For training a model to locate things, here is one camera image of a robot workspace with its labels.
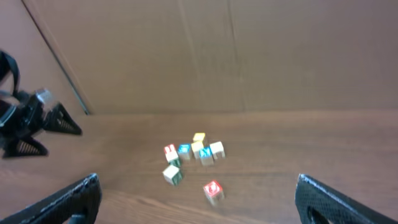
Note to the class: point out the white spiral block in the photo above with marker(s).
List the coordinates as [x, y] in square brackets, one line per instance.
[172, 175]

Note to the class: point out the blue X block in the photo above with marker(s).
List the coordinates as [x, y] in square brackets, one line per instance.
[206, 156]

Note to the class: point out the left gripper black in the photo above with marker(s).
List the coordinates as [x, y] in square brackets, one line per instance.
[21, 122]

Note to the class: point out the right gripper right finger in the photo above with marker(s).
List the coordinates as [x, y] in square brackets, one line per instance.
[317, 202]

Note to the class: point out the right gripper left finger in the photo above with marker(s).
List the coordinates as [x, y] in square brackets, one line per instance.
[76, 203]

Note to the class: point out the yellow block centre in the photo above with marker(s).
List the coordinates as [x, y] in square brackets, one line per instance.
[196, 147]

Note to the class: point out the blue L block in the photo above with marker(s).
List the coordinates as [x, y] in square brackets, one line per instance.
[184, 151]

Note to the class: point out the red circle block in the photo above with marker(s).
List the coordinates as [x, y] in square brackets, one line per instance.
[213, 192]

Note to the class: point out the white patterned block right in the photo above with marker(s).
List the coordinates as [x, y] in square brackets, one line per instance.
[217, 150]

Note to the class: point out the white green-sided block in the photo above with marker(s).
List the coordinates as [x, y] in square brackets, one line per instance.
[173, 159]

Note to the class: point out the yellow block far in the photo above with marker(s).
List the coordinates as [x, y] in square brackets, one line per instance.
[200, 137]

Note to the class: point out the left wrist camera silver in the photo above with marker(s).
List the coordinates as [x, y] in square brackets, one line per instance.
[47, 100]

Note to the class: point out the yellow block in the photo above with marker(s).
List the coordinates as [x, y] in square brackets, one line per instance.
[196, 147]
[200, 137]

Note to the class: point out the red I block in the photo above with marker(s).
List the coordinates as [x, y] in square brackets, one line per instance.
[169, 149]

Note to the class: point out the cardboard back wall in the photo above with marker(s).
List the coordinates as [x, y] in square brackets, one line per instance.
[114, 57]

